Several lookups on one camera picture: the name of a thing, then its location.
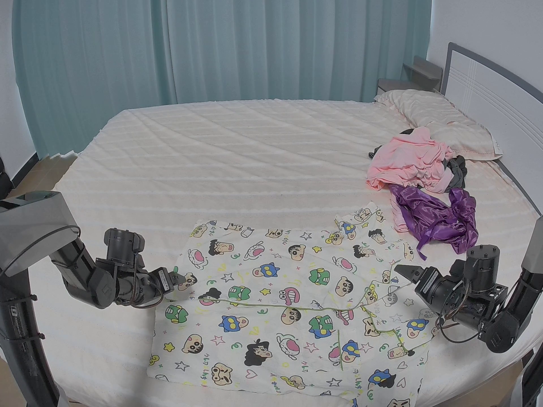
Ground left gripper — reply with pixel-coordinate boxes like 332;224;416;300
136;265;179;307

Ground black garment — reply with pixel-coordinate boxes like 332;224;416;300
367;128;416;160

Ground blue-green curtain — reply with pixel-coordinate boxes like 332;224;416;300
13;0;433;160

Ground grey bedside table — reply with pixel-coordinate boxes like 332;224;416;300
377;55;444;96

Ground cream pillow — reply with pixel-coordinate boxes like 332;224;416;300
373;89;503;161

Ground black cable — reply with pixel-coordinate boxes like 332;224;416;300
436;312;482;344

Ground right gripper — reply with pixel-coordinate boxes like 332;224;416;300
415;265;467;313

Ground bed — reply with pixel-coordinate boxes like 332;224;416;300
32;42;543;407

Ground white printed pyjama top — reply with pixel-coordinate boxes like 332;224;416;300
146;201;446;407

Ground purple satin garment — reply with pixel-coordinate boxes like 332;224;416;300
389;184;479;255

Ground dark grey chair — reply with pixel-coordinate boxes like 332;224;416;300
0;155;12;204

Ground dark grey garment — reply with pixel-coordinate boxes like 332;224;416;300
443;155;468;190

